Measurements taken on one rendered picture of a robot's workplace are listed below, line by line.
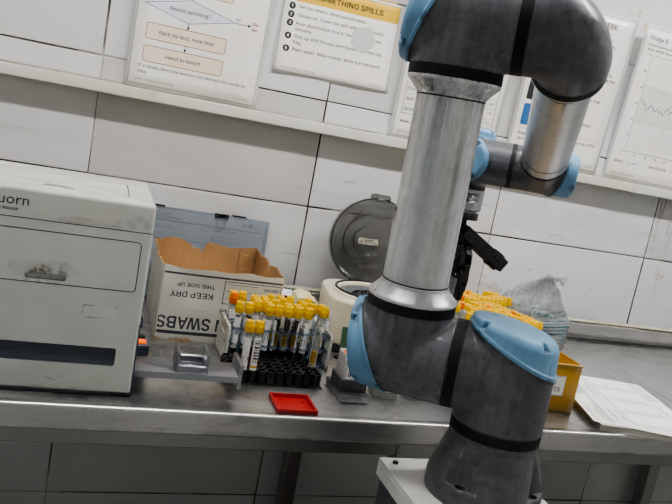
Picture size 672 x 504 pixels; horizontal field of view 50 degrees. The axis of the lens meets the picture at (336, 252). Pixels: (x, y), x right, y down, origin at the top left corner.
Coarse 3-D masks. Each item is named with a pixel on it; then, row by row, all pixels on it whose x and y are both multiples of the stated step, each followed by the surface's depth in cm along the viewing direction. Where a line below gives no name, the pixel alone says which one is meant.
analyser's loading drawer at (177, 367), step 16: (176, 352) 115; (208, 352) 115; (144, 368) 112; (160, 368) 113; (176, 368) 113; (192, 368) 114; (208, 368) 114; (224, 368) 119; (240, 368) 116; (240, 384) 116
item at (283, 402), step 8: (272, 392) 121; (272, 400) 118; (280, 400) 120; (288, 400) 120; (296, 400) 121; (304, 400) 122; (280, 408) 115; (288, 408) 115; (296, 408) 118; (304, 408) 118; (312, 408) 118
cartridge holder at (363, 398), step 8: (328, 376) 132; (336, 376) 128; (328, 384) 131; (336, 384) 127; (344, 384) 126; (352, 384) 126; (360, 384) 126; (336, 392) 126; (344, 392) 126; (352, 392) 126; (360, 392) 127; (344, 400) 124; (352, 400) 125; (360, 400) 125; (368, 400) 126
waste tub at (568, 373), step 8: (560, 352) 147; (560, 360) 147; (568, 360) 144; (560, 368) 139; (568, 368) 139; (576, 368) 139; (560, 376) 139; (568, 376) 139; (576, 376) 140; (560, 384) 139; (568, 384) 140; (576, 384) 140; (552, 392) 139; (560, 392) 140; (568, 392) 140; (552, 400) 140; (560, 400) 140; (568, 400) 141; (552, 408) 140; (560, 408) 140; (568, 408) 141
